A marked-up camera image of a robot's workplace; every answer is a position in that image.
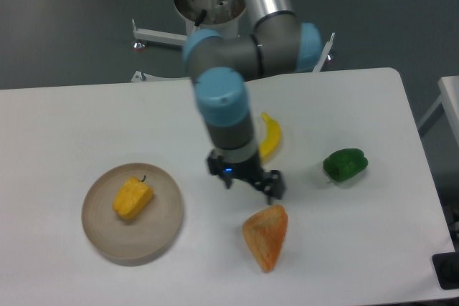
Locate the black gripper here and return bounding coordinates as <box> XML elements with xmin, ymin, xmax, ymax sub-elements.
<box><xmin>207</xmin><ymin>150</ymin><xmax>286</xmax><ymax>206</ymax></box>

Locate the yellow bell pepper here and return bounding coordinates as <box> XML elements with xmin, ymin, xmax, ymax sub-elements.
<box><xmin>113</xmin><ymin>175</ymin><xmax>154</xmax><ymax>220</ymax></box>

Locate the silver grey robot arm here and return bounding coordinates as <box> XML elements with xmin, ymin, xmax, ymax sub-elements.
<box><xmin>182</xmin><ymin>0</ymin><xmax>322</xmax><ymax>200</ymax></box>

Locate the green bell pepper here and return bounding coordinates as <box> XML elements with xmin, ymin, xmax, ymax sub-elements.
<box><xmin>323</xmin><ymin>148</ymin><xmax>369</xmax><ymax>183</ymax></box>

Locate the beige round plate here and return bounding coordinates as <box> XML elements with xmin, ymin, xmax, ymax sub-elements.
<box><xmin>81</xmin><ymin>163</ymin><xmax>184</xmax><ymax>266</ymax></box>

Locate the yellow banana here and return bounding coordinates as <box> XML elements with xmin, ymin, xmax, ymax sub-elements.
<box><xmin>259</xmin><ymin>113</ymin><xmax>283</xmax><ymax>162</ymax></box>

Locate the orange croissant pastry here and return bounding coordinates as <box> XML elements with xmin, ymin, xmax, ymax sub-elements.
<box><xmin>242</xmin><ymin>204</ymin><xmax>288</xmax><ymax>273</ymax></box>

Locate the black device at edge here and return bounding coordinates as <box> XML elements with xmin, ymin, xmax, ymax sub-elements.
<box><xmin>432</xmin><ymin>252</ymin><xmax>459</xmax><ymax>290</ymax></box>

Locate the white side table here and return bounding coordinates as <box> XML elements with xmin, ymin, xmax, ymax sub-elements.
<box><xmin>417</xmin><ymin>75</ymin><xmax>458</xmax><ymax>141</ymax></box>

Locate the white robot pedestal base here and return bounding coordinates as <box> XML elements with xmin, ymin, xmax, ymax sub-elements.
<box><xmin>132</xmin><ymin>0</ymin><xmax>245</xmax><ymax>51</ymax></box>

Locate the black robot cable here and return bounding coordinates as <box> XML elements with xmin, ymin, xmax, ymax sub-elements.
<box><xmin>193</xmin><ymin>9</ymin><xmax>208</xmax><ymax>31</ymax></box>

